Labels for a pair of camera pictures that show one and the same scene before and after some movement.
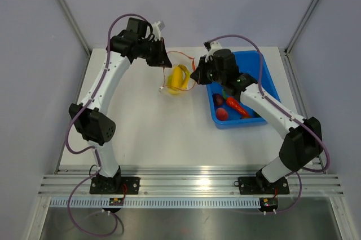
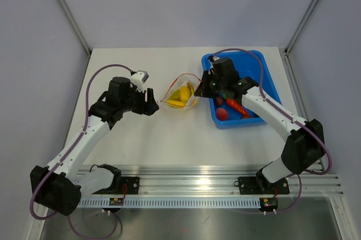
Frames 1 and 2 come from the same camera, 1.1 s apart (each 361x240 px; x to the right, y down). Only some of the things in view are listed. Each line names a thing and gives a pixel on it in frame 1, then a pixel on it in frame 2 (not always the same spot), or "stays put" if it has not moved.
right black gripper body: [208, 73] to [212, 86]
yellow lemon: [175, 79] to [184, 93]
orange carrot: [232, 102] stays put
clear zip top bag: [177, 78] to [180, 94]
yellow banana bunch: [175, 82] to [180, 97]
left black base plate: [114, 185] stays put
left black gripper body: [151, 50] to [135, 102]
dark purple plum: [219, 100] stays put
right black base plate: [259, 185] stays put
